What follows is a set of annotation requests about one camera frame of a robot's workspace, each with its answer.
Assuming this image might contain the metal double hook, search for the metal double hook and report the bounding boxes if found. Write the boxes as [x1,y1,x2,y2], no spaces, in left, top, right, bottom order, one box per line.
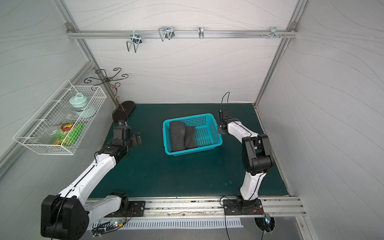
[126,33,143,53]

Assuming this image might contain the white wire wall basket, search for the white wire wall basket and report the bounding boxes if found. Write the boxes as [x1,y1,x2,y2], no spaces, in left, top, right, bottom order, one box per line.
[13,80,107,156]

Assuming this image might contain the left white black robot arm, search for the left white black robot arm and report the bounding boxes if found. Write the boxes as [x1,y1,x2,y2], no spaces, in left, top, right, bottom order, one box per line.
[41,127,145,240]

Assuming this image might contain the pale green lidded jar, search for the pale green lidded jar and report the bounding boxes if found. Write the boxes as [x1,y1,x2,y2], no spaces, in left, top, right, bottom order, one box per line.
[69,93,89,112]

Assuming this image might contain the black mounting plate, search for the black mounting plate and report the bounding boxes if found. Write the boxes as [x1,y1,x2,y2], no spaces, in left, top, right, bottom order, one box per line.
[222,199,265,216]
[112,201,146,218]

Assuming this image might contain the metal loop hook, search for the metal loop hook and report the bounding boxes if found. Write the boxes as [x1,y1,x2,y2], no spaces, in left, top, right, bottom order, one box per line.
[158,27,175,42]

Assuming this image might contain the right circuit board in hole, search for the right circuit board in hole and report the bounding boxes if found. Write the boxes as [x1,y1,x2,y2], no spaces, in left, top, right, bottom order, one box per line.
[254,214,276,233]

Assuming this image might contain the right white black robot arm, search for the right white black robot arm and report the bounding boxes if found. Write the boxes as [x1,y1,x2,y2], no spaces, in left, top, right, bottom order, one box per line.
[219,119,275,205]

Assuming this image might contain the colourful snack packet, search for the colourful snack packet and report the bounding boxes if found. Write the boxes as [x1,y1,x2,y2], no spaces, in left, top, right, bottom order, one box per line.
[50,123,85,147]

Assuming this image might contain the clear plastic bag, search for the clear plastic bag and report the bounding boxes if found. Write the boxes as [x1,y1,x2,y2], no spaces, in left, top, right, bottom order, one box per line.
[32,109,78,145]

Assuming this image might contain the dark grey long pants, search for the dark grey long pants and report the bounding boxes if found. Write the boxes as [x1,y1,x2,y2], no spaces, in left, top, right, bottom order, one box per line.
[170,121,197,152]

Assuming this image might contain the white slotted cable duct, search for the white slotted cable duct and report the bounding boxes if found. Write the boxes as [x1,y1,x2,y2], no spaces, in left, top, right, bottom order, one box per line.
[89,218,244,231]

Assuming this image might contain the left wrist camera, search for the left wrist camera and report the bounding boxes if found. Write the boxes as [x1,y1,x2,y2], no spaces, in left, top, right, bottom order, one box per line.
[113,126,131,141]

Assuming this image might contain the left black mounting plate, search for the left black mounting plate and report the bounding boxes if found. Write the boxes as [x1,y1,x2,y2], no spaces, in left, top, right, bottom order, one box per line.
[112,201,146,218]

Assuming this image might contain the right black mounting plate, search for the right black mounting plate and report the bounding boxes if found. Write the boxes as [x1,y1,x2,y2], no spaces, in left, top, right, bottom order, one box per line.
[222,199,265,216]

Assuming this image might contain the metal bracket hook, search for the metal bracket hook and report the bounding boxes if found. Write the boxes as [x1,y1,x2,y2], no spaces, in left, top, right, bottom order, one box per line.
[260,27,287,39]

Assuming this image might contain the teal plastic basket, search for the teal plastic basket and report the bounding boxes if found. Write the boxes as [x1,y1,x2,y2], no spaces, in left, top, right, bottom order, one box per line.
[163,113,223,157]

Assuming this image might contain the ornate metal hook stand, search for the ornate metal hook stand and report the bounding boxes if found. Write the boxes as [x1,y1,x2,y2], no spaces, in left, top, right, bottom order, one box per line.
[83,67,136,126]

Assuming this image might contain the small metal clip hook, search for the small metal clip hook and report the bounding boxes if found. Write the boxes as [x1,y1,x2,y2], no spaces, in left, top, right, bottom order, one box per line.
[198,27,204,39]

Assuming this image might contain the left circuit board with wires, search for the left circuit board with wires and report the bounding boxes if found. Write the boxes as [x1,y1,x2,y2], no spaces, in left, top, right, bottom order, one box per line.
[91,219,127,237]

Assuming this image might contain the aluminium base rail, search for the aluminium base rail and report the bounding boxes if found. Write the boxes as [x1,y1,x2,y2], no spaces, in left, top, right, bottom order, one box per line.
[83,196,307,222]

